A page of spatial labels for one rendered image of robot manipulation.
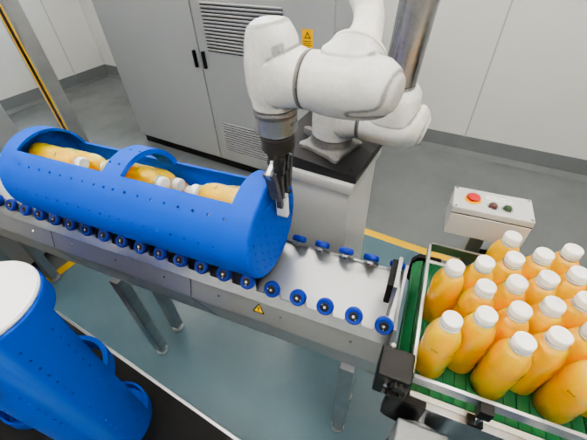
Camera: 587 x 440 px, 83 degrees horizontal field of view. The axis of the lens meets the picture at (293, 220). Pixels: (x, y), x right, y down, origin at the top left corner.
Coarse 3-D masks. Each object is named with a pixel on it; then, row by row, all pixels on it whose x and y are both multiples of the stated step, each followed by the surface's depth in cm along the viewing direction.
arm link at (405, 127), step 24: (408, 0) 82; (432, 0) 80; (408, 24) 85; (432, 24) 86; (408, 48) 89; (408, 72) 94; (408, 96) 98; (360, 120) 108; (384, 120) 103; (408, 120) 101; (384, 144) 111; (408, 144) 107
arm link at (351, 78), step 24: (360, 0) 57; (360, 24) 55; (336, 48) 52; (360, 48) 51; (384, 48) 54; (312, 72) 53; (336, 72) 52; (360, 72) 50; (384, 72) 50; (312, 96) 55; (336, 96) 53; (360, 96) 51; (384, 96) 51
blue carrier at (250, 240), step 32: (32, 128) 105; (0, 160) 100; (32, 160) 96; (128, 160) 89; (160, 160) 106; (32, 192) 98; (64, 192) 93; (96, 192) 88; (128, 192) 85; (160, 192) 82; (256, 192) 77; (96, 224) 96; (128, 224) 88; (160, 224) 83; (192, 224) 79; (224, 224) 76; (256, 224) 76; (288, 224) 99; (192, 256) 87; (224, 256) 80; (256, 256) 81
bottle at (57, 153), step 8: (32, 144) 106; (40, 144) 105; (48, 144) 106; (32, 152) 104; (40, 152) 103; (48, 152) 102; (56, 152) 102; (64, 152) 102; (72, 152) 102; (56, 160) 101; (64, 160) 101; (72, 160) 102
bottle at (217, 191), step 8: (208, 184) 86; (216, 184) 86; (224, 184) 87; (200, 192) 86; (208, 192) 85; (216, 192) 84; (224, 192) 84; (232, 192) 83; (224, 200) 83; (232, 200) 83
